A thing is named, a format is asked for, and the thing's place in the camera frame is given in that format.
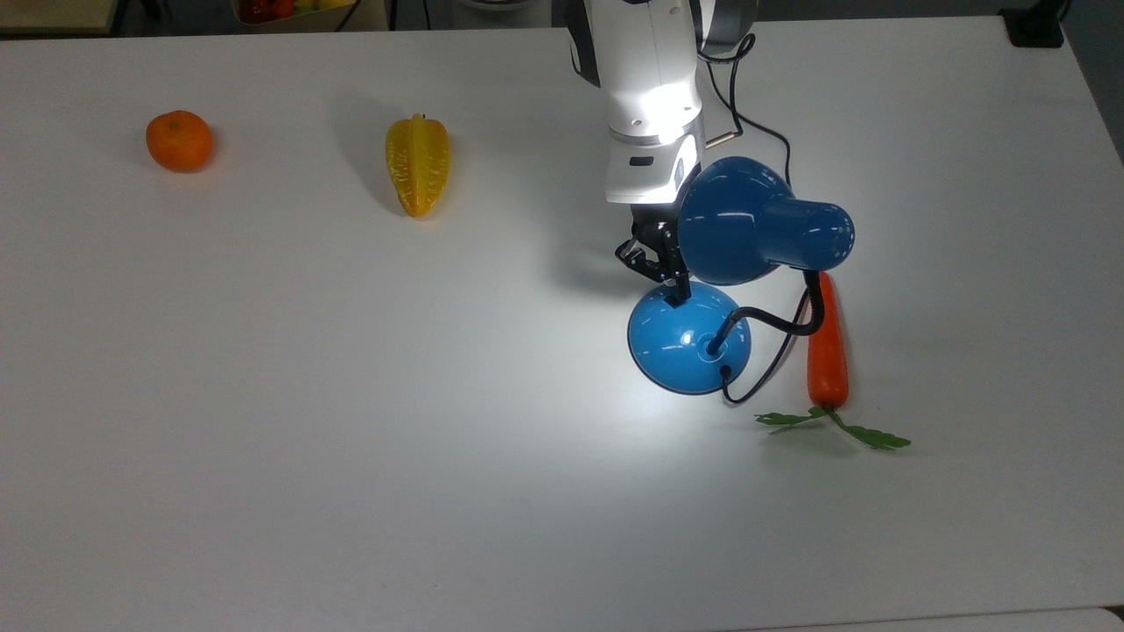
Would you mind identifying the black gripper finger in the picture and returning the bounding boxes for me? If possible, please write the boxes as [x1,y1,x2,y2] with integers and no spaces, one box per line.
[657,209,693,306]
[615,209,666,284]

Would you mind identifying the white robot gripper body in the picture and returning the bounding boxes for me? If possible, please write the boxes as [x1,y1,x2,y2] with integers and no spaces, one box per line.
[604,130,706,206]

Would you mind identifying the blue gooseneck desk lamp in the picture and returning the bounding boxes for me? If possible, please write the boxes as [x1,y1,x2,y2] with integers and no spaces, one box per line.
[627,156,856,396]

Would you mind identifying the orange toy carrot green leaves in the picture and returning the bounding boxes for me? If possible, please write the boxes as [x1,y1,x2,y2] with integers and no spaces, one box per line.
[755,272,912,451]

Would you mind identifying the yellow toy starfruit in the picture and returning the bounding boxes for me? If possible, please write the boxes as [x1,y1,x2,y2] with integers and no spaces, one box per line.
[385,113,451,219]

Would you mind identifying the black corner table clamp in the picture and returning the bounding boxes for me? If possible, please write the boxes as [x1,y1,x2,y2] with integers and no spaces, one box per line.
[1001,7,1068,49]

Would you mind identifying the orange toy tangerine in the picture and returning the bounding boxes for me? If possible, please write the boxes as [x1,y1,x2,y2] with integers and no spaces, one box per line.
[145,110,214,173]

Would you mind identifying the white adjacent table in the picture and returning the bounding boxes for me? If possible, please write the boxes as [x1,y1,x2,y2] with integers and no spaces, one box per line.
[738,606,1124,632]

